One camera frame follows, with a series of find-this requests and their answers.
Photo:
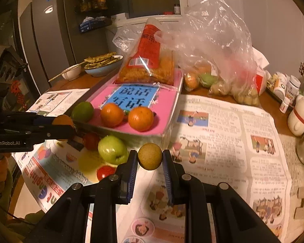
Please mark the clear plastic bag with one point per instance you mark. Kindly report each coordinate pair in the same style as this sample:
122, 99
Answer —
212, 35

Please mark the red paper decoration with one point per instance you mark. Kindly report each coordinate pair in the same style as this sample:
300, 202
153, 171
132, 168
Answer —
18, 92

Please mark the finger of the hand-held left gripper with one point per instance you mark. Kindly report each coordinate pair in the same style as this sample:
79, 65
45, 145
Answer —
27, 120
58, 133

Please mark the grey refrigerator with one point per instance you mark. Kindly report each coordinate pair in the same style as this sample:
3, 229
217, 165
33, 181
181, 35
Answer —
53, 43

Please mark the white bowl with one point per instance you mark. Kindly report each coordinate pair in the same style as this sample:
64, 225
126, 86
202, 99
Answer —
72, 75

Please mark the white medicine bottle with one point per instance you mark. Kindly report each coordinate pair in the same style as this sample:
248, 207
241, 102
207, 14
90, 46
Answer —
292, 86

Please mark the beige woven mat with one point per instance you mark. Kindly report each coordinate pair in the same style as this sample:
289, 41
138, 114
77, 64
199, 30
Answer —
293, 172

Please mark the blue bowl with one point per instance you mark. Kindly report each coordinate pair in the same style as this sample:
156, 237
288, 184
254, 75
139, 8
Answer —
101, 71

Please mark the large green apple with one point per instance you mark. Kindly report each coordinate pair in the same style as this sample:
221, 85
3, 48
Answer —
111, 148

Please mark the red snack bag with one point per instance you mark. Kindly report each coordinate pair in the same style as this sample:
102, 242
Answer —
147, 55

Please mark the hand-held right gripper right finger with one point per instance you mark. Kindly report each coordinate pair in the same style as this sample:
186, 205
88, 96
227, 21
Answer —
168, 179

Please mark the wooden chopsticks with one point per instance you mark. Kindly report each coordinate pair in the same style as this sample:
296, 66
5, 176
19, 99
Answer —
54, 79

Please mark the bagged orange mandarin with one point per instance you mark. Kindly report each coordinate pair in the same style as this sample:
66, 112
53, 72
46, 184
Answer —
191, 81

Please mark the white jar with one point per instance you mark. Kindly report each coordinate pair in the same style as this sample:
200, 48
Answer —
278, 82

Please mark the bagged green apple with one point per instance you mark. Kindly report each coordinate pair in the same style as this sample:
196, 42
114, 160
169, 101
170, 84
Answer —
207, 79

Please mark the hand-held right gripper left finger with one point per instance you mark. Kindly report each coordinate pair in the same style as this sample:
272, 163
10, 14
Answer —
132, 177

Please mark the pink book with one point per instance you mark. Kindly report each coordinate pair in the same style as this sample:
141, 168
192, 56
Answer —
164, 106

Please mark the large colourful newspaper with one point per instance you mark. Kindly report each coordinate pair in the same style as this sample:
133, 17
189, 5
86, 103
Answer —
230, 136

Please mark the stack of flatbreads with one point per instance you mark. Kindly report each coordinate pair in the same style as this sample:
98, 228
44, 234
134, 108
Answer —
98, 60

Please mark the small green apple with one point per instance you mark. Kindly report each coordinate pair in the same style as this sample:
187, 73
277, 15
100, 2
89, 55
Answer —
82, 111

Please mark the cardboard piece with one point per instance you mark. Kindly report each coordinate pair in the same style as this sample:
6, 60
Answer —
301, 207

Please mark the pink book box tray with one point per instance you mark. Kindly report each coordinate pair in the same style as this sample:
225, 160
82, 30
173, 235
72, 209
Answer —
171, 121

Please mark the small folded newspaper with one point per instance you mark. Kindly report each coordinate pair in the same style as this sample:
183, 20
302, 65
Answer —
58, 100

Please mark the small white pill bottle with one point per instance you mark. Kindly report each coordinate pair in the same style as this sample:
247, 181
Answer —
284, 105

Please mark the blue tissue pack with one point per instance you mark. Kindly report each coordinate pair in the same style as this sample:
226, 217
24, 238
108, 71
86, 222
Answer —
91, 25

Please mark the small dark bottle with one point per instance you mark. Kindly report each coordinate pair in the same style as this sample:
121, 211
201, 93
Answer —
177, 8

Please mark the clear bag of longans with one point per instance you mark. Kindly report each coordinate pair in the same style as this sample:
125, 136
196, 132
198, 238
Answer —
245, 97

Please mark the red and white carton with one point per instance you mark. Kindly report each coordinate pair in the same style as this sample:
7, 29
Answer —
261, 81

